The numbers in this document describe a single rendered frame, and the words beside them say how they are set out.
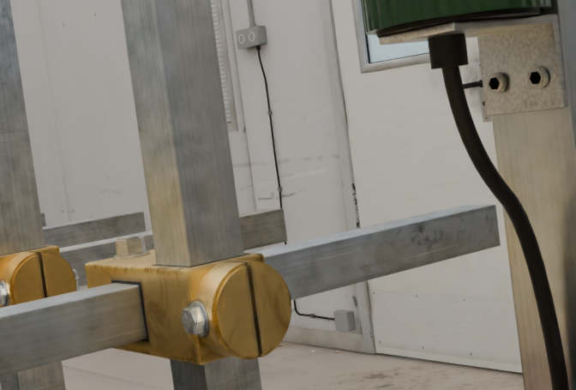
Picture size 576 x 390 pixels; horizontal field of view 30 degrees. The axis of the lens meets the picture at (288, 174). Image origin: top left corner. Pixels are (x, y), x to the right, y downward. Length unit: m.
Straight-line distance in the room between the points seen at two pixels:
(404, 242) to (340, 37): 3.80
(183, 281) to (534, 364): 0.22
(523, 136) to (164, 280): 0.25
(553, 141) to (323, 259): 0.32
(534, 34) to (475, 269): 3.74
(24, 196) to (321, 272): 0.24
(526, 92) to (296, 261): 0.31
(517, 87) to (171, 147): 0.23
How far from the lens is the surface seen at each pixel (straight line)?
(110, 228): 1.15
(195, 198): 0.56
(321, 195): 4.69
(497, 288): 4.05
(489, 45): 0.38
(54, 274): 0.77
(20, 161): 0.79
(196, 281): 0.55
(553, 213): 0.38
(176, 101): 0.56
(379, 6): 0.34
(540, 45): 0.37
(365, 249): 0.69
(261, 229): 0.95
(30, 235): 0.79
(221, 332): 0.54
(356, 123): 4.46
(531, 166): 0.38
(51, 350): 0.57
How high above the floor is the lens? 1.04
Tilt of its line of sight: 3 degrees down
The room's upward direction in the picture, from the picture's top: 7 degrees counter-clockwise
